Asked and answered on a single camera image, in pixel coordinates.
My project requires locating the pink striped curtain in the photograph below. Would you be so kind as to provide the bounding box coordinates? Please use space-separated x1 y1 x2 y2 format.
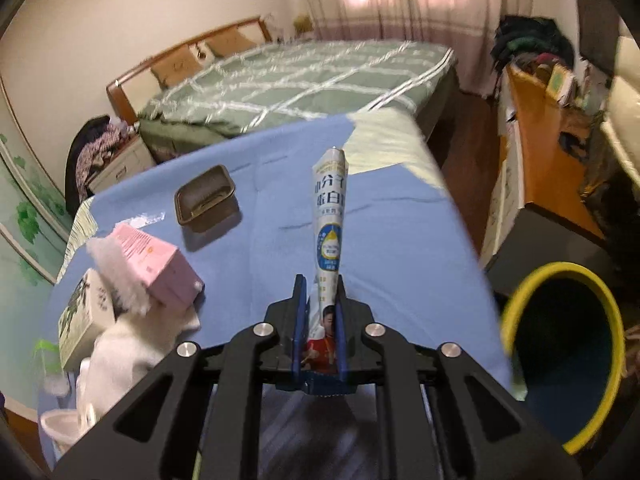
295 0 591 96

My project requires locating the pile of dark clothes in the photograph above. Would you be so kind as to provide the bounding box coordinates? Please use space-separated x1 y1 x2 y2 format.
490 15 576 73

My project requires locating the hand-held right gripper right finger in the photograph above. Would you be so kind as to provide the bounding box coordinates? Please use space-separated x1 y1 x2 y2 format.
334 275 583 480

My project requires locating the wooden desk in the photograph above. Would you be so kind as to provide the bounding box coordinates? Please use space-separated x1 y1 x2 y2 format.
492 62 608 271

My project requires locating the blue cloth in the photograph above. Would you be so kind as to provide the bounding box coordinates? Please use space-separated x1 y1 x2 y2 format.
37 114 516 471

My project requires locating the white milk carton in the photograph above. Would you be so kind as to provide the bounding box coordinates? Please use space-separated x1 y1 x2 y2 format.
306 147 351 376

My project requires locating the white fluffy cloth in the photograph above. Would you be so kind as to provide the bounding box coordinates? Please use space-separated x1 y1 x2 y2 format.
86 237 153 317

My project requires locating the green checked quilt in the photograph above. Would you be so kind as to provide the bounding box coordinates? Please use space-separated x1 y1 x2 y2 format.
137 40 458 141

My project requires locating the wooden bed headboard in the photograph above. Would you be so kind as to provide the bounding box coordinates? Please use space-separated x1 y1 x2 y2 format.
106 16 273 121

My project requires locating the pink carton box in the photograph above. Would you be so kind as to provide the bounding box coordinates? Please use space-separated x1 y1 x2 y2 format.
111 223 205 308

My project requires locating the wardrobe with leaf print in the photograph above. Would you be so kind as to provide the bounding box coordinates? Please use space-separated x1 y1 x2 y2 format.
0 72 73 291

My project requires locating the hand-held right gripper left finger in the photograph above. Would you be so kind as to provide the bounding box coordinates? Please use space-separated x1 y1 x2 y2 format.
50 274 308 480

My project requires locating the white nightstand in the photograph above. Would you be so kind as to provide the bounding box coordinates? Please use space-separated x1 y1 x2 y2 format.
87 137 156 196

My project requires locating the green and white printed box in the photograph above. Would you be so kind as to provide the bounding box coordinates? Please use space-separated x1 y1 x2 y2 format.
57 268 118 373

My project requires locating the brown pillow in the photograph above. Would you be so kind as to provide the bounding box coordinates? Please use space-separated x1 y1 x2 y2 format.
150 45 203 88
205 30 256 58

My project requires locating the white rounded object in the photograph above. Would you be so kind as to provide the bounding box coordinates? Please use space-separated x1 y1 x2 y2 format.
599 35 640 183

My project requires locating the purple patterned garment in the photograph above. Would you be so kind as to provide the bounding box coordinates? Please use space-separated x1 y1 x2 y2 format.
75 120 137 191

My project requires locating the brown plastic tray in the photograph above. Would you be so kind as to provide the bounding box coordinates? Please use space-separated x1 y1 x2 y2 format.
174 165 240 233

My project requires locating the blue bin with yellow rim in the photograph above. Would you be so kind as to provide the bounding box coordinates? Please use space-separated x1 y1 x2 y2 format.
500 262 626 456

